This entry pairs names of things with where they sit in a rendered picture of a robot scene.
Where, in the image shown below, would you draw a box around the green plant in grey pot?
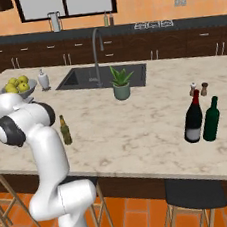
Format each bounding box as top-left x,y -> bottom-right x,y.
108,63 -> 139,102

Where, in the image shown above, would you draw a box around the dark wood island base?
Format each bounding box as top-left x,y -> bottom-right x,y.
0,144 -> 227,227

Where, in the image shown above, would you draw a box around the white-topped salt shaker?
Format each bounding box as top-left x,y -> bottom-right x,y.
187,81 -> 199,98

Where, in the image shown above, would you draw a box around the green glass bottle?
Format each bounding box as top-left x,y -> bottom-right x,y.
197,95 -> 225,144

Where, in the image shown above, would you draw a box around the yellow-green apple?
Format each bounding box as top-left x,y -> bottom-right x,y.
7,76 -> 20,87
16,74 -> 30,86
16,81 -> 31,94
3,82 -> 18,94

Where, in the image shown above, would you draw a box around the small olive-green bottle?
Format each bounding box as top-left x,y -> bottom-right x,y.
57,113 -> 74,147

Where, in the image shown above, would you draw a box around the dark wine bottle red neck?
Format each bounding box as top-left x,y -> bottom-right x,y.
178,89 -> 207,145

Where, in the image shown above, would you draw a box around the hob with white grates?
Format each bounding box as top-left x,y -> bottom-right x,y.
133,17 -> 175,32

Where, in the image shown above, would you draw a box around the dark brown sauce bottle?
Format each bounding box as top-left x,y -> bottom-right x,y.
107,11 -> 116,27

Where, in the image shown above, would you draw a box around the black recessed sink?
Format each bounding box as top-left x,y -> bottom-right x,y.
53,58 -> 149,98

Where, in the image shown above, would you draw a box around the grey curved tap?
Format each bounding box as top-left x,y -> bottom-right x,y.
82,26 -> 110,89

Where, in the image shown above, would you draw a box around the white soap dispenser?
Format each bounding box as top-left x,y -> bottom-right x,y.
36,67 -> 52,93

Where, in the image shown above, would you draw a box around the black-seat wooden stool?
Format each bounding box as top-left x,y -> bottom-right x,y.
0,169 -> 42,227
59,172 -> 116,227
157,171 -> 227,227

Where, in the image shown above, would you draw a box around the grey wall socket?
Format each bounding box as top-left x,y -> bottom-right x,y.
173,0 -> 189,8

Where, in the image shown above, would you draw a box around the grey kettle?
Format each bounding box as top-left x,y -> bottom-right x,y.
46,10 -> 64,34

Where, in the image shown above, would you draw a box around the grey fruit bowl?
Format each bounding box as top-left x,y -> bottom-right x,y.
0,77 -> 40,102

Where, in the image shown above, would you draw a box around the dark wood base cupboards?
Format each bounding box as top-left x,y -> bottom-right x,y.
0,15 -> 227,85

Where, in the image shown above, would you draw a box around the brown-topped pepper shaker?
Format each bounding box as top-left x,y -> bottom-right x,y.
198,81 -> 211,98

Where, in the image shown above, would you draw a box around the green oil bottle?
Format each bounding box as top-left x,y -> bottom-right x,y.
102,11 -> 110,28

